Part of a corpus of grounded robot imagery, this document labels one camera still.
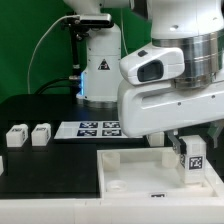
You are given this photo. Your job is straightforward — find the white tag sheet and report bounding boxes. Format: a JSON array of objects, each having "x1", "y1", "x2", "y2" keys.
[{"x1": 53, "y1": 120, "x2": 134, "y2": 140}]

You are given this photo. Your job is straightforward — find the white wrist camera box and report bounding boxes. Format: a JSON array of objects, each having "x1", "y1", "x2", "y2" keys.
[{"x1": 120, "y1": 43, "x2": 185, "y2": 86}]

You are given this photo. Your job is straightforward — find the white cable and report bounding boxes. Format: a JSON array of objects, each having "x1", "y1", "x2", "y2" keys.
[{"x1": 26, "y1": 14, "x2": 81, "y2": 95}]

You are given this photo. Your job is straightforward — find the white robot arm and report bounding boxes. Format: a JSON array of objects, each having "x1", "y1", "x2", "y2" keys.
[{"x1": 64, "y1": 0, "x2": 224, "y2": 154}]

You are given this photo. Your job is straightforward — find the black cable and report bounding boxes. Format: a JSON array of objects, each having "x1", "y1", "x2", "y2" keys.
[{"x1": 35, "y1": 77, "x2": 81, "y2": 96}]

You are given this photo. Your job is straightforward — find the white square tabletop tray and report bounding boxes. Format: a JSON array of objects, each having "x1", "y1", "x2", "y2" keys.
[{"x1": 97, "y1": 147, "x2": 224, "y2": 199}]

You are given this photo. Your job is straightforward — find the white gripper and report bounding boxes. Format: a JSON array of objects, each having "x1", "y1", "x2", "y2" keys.
[{"x1": 118, "y1": 80, "x2": 224, "y2": 155}]

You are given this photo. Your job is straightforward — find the white block at left edge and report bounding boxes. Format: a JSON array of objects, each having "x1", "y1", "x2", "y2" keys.
[{"x1": 0, "y1": 156, "x2": 4, "y2": 176}]

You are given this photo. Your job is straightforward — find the white L-shaped fence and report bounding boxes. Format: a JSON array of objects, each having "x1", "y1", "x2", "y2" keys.
[{"x1": 0, "y1": 152, "x2": 224, "y2": 224}]

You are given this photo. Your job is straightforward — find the black camera on stand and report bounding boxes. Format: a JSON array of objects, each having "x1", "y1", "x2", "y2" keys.
[{"x1": 61, "y1": 14, "x2": 114, "y2": 99}]

